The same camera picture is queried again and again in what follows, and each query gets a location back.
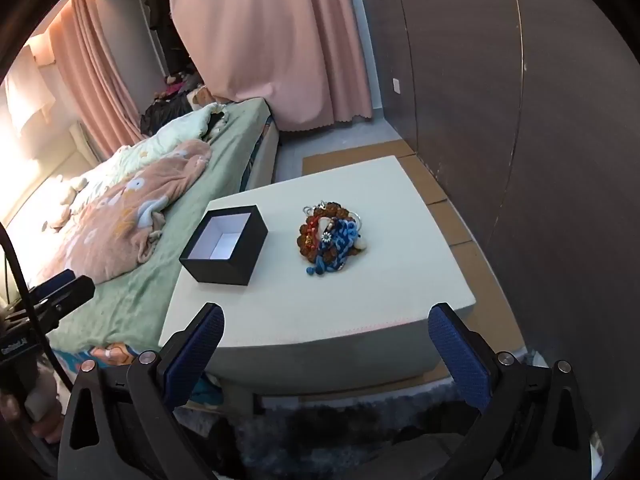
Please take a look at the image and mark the black jewelry box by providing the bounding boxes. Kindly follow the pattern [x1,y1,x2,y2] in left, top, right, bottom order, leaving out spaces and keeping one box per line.
[179,204,269,287]

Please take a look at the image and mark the white hanging cloth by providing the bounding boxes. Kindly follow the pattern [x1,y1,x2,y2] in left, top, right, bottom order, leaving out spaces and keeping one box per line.
[4,42,57,136]

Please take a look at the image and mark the blue bead trinket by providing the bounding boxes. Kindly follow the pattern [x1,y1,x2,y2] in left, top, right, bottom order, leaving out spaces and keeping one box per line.
[305,218,362,277]

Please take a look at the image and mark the hanging dark clothes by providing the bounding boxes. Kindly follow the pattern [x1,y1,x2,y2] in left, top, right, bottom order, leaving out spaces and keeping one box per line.
[144,0,196,76]

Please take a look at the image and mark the pink floral blanket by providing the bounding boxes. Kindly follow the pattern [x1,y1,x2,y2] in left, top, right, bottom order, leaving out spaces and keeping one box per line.
[37,140,213,281]

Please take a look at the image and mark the dark brown wardrobe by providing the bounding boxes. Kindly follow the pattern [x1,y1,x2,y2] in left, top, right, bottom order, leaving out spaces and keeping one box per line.
[357,0,640,361]

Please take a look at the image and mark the bed with green sheet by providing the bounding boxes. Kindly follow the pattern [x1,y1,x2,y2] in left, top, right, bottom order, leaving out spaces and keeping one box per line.
[30,97,281,356]

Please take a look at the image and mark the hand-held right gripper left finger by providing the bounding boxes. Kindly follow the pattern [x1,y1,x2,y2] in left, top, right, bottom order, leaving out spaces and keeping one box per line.
[57,302,226,480]

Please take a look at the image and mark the narrow pink curtain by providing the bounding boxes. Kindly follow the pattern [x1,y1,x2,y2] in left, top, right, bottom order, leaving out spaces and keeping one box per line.
[49,0,143,148]

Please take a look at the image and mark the red bead bracelet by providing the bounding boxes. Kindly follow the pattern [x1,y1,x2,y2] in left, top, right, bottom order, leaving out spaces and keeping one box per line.
[306,217,326,248]

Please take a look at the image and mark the white low table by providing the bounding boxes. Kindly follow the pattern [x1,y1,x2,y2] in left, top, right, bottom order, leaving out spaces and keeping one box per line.
[159,156,476,401]

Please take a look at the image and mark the brown bead bracelet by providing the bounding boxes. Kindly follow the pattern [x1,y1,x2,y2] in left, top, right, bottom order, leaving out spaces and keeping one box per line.
[296,202,372,264]

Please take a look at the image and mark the wide pink curtain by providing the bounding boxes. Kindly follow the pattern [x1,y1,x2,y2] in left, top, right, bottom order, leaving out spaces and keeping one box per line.
[169,0,373,133]

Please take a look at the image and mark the colourful printed cloth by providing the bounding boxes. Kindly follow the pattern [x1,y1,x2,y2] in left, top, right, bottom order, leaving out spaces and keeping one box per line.
[50,341,166,367]

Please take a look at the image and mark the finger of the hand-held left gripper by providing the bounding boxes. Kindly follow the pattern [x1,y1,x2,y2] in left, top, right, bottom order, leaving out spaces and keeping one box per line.
[27,269,96,322]

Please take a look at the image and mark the black cable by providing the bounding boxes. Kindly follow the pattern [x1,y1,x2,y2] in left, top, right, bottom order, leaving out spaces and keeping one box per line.
[0,222,77,392]

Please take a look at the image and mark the person's left hand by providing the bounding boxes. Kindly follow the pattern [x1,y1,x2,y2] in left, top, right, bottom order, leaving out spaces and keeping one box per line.
[0,391,65,445]

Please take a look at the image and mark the beige plush toy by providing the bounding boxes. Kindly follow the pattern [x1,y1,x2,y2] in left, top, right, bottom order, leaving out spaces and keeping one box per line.
[42,174,87,231]

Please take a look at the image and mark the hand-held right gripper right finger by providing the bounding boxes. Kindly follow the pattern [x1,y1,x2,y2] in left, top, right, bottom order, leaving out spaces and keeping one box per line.
[427,302,597,480]

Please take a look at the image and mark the dark clothes pile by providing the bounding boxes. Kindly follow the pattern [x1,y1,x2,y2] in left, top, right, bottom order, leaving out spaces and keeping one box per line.
[140,95,195,136]

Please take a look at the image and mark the cardboard floor sheet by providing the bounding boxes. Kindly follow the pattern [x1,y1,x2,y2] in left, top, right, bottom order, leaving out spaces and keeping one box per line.
[302,141,528,403]

